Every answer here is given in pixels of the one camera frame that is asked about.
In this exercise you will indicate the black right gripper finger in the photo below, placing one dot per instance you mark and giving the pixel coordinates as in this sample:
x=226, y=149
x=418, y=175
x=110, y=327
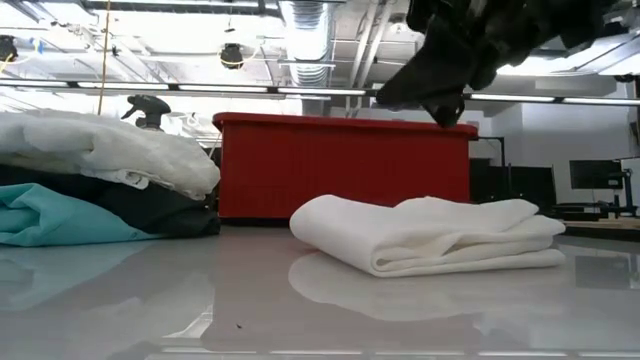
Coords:
x=435, y=70
x=447, y=112

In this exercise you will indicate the plain white t-shirt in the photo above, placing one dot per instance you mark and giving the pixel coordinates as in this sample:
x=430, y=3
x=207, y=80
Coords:
x=425, y=235

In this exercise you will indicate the black garment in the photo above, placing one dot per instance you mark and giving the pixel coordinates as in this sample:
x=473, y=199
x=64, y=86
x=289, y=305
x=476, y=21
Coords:
x=165, y=215

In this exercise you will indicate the white lace garment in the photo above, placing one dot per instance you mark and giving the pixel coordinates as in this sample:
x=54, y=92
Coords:
x=100, y=145

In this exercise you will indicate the turquoise shorts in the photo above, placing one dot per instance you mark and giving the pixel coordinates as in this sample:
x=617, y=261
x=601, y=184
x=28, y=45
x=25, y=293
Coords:
x=50, y=220

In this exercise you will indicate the red plastic laundry basket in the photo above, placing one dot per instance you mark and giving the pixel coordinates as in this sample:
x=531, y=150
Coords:
x=350, y=165

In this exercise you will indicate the large black screen panel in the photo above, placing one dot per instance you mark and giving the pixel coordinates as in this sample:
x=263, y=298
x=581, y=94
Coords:
x=520, y=182

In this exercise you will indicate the black monitor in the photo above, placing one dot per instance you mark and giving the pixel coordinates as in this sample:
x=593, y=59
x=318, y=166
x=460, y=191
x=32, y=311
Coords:
x=595, y=174

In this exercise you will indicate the black hanging dome device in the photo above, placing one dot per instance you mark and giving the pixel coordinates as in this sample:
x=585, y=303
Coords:
x=7, y=49
x=231, y=56

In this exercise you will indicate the black bar with light strips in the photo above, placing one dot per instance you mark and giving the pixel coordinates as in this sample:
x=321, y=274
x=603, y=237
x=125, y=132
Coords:
x=225, y=88

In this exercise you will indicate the clear spray bottle grey trigger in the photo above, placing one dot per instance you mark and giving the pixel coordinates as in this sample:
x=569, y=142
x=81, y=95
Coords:
x=150, y=107

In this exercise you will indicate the silver ventilation duct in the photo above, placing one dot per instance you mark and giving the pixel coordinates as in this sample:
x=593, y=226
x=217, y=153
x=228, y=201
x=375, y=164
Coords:
x=307, y=30

